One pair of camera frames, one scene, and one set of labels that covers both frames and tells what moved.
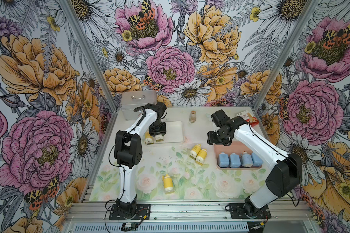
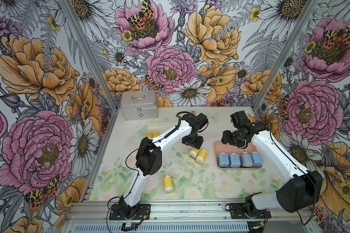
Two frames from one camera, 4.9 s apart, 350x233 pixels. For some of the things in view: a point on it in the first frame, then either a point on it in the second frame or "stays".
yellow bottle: (195, 149) stays
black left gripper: (162, 131) → (197, 144)
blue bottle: (223, 160) stays
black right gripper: (211, 139) → (225, 139)
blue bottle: (257, 161) stays
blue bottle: (235, 160) stays
